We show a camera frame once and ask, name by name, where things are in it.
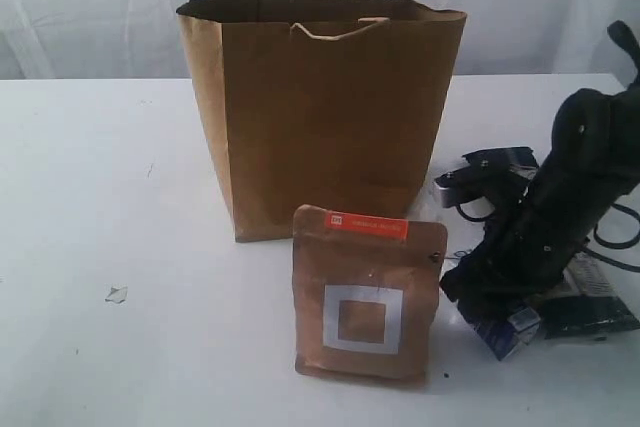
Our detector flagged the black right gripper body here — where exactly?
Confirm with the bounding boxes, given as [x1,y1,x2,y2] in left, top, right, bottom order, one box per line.
[434,148,568,317]

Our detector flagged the brown kraft pouch orange label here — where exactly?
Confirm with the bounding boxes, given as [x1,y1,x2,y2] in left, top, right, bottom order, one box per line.
[292,205,448,386]

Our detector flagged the small white blue packet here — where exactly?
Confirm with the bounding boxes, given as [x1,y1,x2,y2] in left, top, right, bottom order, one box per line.
[472,304,541,361]

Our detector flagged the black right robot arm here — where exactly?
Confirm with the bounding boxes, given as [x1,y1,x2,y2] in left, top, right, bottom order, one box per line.
[434,81,639,323]

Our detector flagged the brown paper shopping bag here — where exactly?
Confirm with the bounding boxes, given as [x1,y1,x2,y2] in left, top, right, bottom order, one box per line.
[176,0,467,242]

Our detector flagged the dark blue pasta packet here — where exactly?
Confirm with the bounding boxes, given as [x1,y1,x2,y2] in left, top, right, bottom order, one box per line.
[462,146,640,340]

